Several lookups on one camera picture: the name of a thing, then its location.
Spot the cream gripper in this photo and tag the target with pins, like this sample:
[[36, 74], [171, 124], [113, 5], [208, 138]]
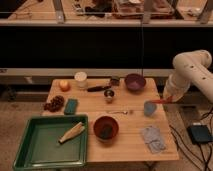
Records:
[[169, 98]]

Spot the red pepper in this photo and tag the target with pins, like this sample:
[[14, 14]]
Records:
[[161, 101]]

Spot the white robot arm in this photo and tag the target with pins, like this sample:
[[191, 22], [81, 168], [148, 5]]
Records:
[[190, 68]]

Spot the blue plastic cup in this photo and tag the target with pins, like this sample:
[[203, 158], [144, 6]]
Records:
[[149, 108]]

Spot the small metal cup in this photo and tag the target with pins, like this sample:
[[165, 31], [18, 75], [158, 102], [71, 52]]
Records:
[[109, 95]]

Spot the purple bowl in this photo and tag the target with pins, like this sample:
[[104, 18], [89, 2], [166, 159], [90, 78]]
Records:
[[134, 82]]

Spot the grey folded cloth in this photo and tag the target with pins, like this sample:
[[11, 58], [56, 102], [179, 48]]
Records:
[[153, 139]]

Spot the black foot pedal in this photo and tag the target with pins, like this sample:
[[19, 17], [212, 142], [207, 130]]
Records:
[[199, 134]]

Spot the wooden table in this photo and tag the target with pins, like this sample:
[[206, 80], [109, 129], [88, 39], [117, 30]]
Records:
[[128, 146]]

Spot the small dark box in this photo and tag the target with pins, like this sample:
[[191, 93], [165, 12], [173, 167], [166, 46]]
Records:
[[114, 81]]

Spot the metal spoon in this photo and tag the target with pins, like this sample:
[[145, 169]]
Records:
[[125, 112]]

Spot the brown bowl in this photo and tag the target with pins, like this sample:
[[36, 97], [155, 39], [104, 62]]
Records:
[[106, 128]]

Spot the white lidded jar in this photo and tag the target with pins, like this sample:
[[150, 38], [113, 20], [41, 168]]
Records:
[[81, 80]]

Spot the teal sponge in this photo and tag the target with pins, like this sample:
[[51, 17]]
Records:
[[71, 106]]

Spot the corn cob with husk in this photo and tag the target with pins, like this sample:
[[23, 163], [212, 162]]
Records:
[[71, 133]]

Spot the orange fruit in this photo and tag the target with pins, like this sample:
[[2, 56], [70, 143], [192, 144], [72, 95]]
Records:
[[64, 85]]

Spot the bunch of dark grapes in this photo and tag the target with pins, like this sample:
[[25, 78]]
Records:
[[55, 104]]

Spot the green plastic tray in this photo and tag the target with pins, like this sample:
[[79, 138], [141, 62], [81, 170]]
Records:
[[40, 148]]

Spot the black handled knife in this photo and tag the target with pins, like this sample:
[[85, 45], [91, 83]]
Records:
[[98, 88]]

